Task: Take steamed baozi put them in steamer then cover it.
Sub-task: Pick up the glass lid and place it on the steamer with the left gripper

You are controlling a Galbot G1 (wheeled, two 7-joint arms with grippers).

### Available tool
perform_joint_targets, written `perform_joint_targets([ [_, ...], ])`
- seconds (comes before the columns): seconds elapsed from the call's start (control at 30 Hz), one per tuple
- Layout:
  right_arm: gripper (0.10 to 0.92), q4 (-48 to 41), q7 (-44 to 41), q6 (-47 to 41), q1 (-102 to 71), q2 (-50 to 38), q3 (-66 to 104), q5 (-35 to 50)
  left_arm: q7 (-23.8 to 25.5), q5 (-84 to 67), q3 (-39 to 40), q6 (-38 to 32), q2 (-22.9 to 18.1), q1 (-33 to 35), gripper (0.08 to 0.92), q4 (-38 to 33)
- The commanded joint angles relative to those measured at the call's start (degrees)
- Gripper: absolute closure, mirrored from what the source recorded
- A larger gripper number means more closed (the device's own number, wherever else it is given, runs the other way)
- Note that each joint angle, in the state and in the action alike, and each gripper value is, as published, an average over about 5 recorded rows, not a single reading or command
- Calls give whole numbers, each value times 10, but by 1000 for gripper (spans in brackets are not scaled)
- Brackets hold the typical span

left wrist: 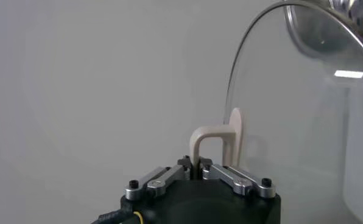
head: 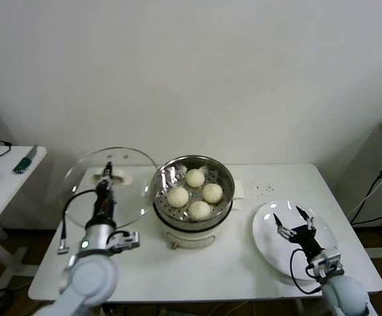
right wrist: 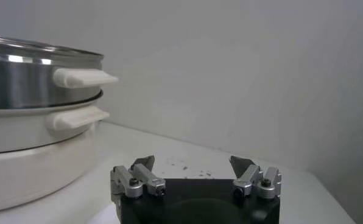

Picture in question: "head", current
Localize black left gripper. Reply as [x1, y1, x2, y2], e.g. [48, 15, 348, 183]
[94, 161, 118, 224]

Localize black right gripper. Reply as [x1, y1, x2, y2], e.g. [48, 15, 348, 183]
[273, 206, 327, 261]

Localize round glass pot lid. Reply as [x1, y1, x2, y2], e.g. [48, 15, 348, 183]
[63, 147, 159, 230]

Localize white steamed baozi bun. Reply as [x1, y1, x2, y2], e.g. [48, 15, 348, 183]
[167, 186, 190, 208]
[201, 183, 224, 204]
[187, 200, 211, 221]
[184, 168, 205, 188]

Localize perforated steel steamer basket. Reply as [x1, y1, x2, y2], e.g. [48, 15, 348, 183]
[150, 155, 235, 228]

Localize white round plate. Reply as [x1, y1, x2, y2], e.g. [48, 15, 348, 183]
[252, 199, 339, 280]

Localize white side table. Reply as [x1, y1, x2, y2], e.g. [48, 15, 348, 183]
[0, 146, 48, 294]

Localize white electric cooking pot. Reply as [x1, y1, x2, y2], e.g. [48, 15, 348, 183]
[140, 178, 246, 251]

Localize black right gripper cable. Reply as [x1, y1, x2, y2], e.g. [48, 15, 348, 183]
[290, 248, 322, 295]

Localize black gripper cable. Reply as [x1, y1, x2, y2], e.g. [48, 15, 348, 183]
[290, 248, 322, 295]
[57, 189, 98, 256]

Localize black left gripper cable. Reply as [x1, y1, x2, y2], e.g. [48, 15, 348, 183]
[57, 189, 98, 256]

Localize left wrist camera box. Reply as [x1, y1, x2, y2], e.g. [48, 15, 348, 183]
[108, 231, 142, 253]

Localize black hanging cable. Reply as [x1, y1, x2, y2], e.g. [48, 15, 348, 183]
[350, 202, 382, 226]
[346, 176, 382, 222]

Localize green handled knife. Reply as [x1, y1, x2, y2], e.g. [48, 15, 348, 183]
[12, 144, 38, 174]

